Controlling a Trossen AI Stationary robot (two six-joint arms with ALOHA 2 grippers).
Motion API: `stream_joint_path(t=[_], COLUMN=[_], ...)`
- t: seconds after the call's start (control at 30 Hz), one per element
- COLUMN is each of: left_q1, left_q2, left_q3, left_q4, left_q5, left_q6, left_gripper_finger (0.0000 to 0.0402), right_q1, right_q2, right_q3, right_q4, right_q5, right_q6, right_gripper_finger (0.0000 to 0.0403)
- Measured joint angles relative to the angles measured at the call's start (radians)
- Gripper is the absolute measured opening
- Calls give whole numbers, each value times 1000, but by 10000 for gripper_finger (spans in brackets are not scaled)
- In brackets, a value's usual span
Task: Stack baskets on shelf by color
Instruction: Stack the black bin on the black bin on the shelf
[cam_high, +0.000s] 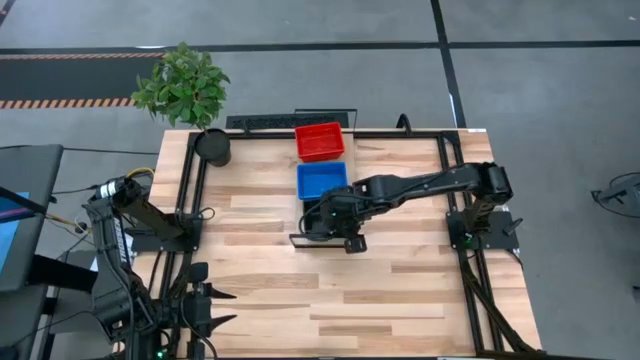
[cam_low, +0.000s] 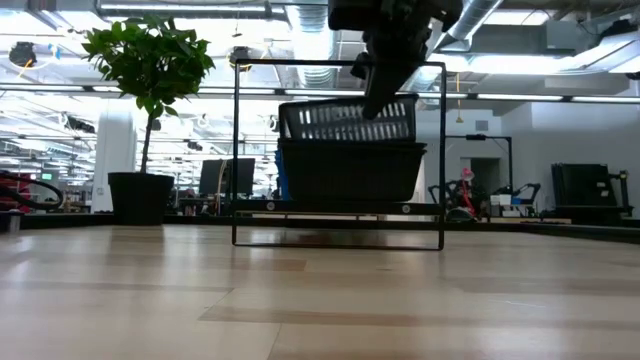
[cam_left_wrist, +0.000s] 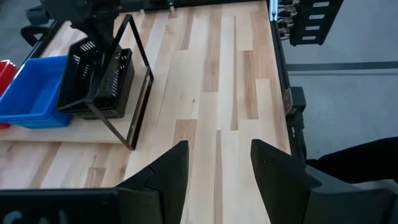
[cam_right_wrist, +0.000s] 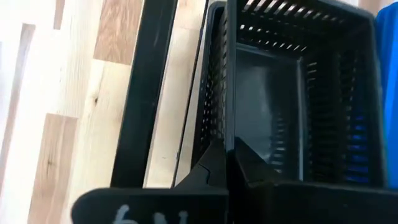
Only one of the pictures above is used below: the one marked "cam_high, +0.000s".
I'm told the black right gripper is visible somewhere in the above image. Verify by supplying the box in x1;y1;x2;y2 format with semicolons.
313;185;369;255

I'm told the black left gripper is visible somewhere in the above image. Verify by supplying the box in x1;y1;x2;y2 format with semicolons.
182;261;239;346

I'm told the black plastic basket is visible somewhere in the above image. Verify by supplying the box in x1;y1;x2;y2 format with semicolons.
301;198;351;240

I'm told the blue plastic basket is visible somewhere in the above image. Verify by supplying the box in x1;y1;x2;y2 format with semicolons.
295;160;349;202

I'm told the red plastic basket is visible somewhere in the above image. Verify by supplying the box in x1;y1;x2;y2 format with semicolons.
294;121;346;164

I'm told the black desk crossbar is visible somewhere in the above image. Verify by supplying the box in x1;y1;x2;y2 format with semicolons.
27;254;100;295

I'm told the black plant pot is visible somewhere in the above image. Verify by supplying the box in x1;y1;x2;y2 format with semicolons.
193;127;233;168

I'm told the green leafy plant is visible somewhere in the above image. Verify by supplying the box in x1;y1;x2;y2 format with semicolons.
130;41;232;130

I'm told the monitor with blue screen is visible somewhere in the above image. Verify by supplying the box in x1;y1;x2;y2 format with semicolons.
0;185;49;275

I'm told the gray desk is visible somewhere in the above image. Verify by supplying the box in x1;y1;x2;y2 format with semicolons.
0;144;65;294

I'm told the black hazard-striped floor mat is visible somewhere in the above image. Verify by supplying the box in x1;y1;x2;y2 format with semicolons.
0;52;166;110

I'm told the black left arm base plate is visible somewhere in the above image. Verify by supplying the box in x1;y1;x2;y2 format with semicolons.
130;212;204;254

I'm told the black aluminium table frame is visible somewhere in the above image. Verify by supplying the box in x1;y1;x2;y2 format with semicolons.
117;128;540;359

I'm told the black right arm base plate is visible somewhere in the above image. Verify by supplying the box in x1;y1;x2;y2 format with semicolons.
446;209;525;252

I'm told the yellow cable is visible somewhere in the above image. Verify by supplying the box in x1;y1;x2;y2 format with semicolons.
45;166;156;234

